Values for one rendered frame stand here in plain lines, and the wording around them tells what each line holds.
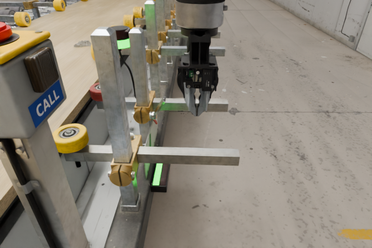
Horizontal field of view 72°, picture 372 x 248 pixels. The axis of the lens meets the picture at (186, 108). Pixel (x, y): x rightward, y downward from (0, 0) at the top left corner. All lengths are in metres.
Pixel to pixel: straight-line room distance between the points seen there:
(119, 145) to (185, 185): 1.18
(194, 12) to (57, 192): 0.34
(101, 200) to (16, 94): 0.70
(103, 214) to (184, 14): 0.62
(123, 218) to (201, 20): 0.52
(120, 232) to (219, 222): 0.94
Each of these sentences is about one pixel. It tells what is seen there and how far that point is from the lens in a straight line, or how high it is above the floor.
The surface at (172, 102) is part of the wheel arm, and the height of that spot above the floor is 0.86.
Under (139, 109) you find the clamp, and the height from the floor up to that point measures 0.87.
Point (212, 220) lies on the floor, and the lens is 1.58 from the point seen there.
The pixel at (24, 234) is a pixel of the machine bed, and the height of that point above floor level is 0.75.
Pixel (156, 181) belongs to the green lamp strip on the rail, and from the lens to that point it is 0.80.
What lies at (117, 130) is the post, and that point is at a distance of 0.57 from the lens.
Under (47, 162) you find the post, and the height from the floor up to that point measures 1.10.
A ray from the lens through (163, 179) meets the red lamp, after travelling 0.80.
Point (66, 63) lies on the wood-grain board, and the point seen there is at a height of 0.90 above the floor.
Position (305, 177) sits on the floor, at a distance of 1.95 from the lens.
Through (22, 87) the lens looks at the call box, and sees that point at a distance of 0.23.
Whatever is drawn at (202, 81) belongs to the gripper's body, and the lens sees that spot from 0.50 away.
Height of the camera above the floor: 1.28
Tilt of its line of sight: 31 degrees down
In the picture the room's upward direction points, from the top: straight up
